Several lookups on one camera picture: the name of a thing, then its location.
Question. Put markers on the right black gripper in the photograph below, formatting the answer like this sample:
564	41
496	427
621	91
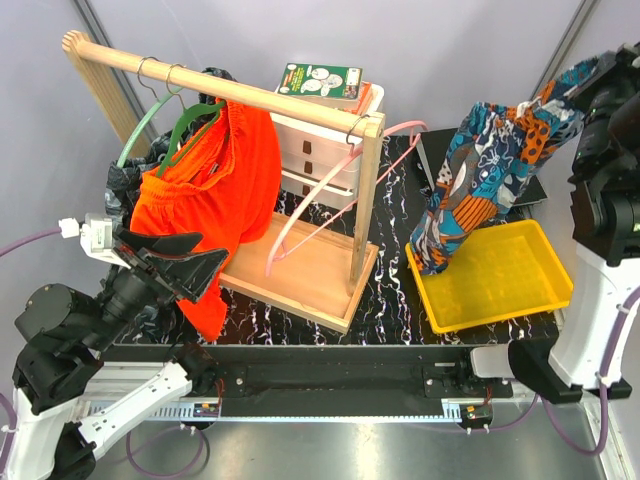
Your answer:
626	64

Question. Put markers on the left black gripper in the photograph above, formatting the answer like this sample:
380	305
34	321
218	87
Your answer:
178	274

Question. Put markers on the patterned blue orange shorts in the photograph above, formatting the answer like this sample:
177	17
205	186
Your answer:
490	161

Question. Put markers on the pink hanger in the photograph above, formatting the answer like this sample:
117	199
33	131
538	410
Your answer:
320	190

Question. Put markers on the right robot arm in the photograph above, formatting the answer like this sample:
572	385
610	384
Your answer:
587	355

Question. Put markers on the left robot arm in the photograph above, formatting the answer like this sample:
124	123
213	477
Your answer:
66	332

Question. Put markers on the dark grey patterned shorts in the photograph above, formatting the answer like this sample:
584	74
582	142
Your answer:
159	324

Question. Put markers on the dark green hanger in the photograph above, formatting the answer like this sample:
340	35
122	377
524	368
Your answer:
195	120

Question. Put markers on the light green hanger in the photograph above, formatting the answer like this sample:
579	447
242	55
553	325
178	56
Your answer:
148	116

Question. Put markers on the wooden clothes rack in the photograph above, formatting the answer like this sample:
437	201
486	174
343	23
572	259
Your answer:
312	272

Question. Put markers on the white drawer unit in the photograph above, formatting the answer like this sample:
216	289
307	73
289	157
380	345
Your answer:
308	153

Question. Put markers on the yellow plastic tray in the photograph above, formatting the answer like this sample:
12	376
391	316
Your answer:
500	272

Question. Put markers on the black marbled mat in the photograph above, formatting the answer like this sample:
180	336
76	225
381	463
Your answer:
390	311

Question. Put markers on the green book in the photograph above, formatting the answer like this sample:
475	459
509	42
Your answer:
321	82

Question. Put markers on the orange book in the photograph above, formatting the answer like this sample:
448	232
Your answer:
364	99

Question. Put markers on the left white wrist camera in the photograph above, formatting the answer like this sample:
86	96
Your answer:
97	241

